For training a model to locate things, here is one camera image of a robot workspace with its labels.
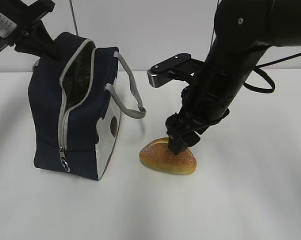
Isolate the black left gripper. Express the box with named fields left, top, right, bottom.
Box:
left=0, top=0, right=63, bottom=60

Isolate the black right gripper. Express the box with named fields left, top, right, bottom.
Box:
left=165, top=73, right=230, bottom=155

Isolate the brown bread roll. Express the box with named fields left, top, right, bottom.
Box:
left=139, top=137, right=197, bottom=175

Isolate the navy blue lunch bag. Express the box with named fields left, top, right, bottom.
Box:
left=28, top=32, right=146, bottom=181

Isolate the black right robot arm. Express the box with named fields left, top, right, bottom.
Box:
left=165, top=0, right=301, bottom=155

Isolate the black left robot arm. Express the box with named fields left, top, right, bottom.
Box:
left=0, top=0, right=63, bottom=60

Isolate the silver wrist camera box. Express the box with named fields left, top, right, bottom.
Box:
left=147, top=53, right=204, bottom=88

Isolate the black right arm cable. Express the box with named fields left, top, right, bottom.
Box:
left=242, top=48, right=301, bottom=95

